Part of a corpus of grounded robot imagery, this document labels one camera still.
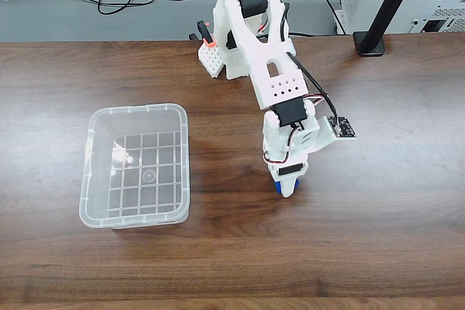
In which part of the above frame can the blue cube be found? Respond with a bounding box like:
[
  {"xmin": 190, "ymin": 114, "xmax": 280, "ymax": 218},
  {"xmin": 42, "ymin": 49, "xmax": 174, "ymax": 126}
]
[{"xmin": 272, "ymin": 178, "xmax": 302, "ymax": 196}]

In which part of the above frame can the clear plastic bin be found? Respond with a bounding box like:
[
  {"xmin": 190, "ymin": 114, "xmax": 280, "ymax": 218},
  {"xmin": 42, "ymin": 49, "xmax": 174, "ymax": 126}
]
[{"xmin": 78, "ymin": 102, "xmax": 191, "ymax": 230}]

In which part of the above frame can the black orange table clamp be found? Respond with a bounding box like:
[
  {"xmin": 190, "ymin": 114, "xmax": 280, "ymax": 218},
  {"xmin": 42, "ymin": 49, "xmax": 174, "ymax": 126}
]
[{"xmin": 187, "ymin": 20, "xmax": 216, "ymax": 48}]

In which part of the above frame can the black pole stand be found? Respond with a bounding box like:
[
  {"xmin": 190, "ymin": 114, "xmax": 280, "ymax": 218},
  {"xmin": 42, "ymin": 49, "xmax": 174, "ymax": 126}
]
[{"xmin": 352, "ymin": 0, "xmax": 425, "ymax": 57}]

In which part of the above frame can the wrist camera on white bracket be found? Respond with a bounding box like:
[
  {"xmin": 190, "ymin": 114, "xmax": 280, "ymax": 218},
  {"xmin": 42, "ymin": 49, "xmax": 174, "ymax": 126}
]
[{"xmin": 314, "ymin": 114, "xmax": 359, "ymax": 154}]

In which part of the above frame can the black camera cable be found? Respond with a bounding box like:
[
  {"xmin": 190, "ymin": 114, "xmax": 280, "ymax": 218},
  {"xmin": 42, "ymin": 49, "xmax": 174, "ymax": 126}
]
[{"xmin": 279, "ymin": 1, "xmax": 339, "ymax": 122}]

